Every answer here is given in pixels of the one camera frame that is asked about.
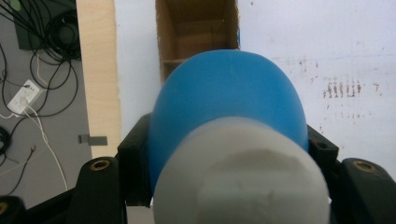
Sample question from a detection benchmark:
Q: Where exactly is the thin white cable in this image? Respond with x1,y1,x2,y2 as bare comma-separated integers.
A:
0,104,69,191

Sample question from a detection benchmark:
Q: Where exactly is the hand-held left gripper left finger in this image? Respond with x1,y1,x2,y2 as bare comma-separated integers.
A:
116,112,154,208

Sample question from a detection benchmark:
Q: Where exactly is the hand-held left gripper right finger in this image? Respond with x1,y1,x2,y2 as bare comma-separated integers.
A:
305,124,340,200

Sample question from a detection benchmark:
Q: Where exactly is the white table mat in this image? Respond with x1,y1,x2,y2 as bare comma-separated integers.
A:
112,0,396,224

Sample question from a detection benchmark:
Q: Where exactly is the white power strip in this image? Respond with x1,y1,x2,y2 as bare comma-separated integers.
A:
7,78,42,116

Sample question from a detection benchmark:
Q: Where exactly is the blue bottle with white cap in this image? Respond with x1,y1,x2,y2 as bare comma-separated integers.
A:
148,49,332,224

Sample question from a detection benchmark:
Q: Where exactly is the tangle of black floor cables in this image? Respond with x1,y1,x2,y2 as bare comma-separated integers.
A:
0,0,82,197

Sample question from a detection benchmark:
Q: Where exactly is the grey tape strip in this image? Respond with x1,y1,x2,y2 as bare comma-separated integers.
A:
78,133,108,147

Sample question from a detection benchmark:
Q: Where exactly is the black floor mat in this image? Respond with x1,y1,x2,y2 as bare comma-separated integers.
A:
12,0,78,51

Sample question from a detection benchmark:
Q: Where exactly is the blue cardboard box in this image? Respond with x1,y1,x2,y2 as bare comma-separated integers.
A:
154,0,241,84

